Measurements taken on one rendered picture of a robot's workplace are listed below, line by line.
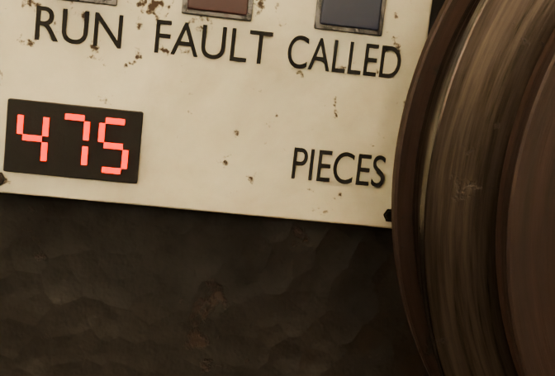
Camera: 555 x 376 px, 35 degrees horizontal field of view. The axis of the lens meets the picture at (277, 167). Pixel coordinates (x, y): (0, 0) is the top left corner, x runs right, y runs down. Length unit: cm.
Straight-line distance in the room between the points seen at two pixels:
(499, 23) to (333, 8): 14
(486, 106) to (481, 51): 3
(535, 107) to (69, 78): 27
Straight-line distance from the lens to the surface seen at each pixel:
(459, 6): 49
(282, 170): 55
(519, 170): 42
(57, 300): 59
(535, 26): 43
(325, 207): 55
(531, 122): 42
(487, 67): 43
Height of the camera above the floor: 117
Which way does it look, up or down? 9 degrees down
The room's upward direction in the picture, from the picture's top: 6 degrees clockwise
